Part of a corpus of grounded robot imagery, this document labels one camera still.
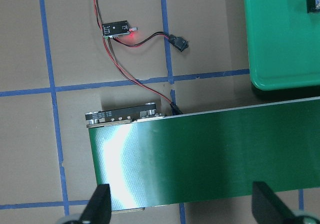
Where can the small controller circuit board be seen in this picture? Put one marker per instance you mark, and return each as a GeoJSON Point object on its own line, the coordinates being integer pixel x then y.
{"type": "Point", "coordinates": [115, 29]}

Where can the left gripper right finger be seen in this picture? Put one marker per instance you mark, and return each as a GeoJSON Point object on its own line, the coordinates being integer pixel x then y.
{"type": "Point", "coordinates": [267, 207]}

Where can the green conveyor belt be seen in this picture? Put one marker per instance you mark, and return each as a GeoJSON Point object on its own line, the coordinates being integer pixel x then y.
{"type": "Point", "coordinates": [209, 155]}

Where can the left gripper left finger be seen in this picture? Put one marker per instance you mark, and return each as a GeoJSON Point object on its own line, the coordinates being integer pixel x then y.
{"type": "Point", "coordinates": [98, 209]}

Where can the green push button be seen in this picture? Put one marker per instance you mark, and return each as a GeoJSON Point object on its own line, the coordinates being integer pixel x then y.
{"type": "Point", "coordinates": [313, 6]}

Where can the green plastic tray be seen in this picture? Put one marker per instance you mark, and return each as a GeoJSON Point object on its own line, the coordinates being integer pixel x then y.
{"type": "Point", "coordinates": [283, 44]}

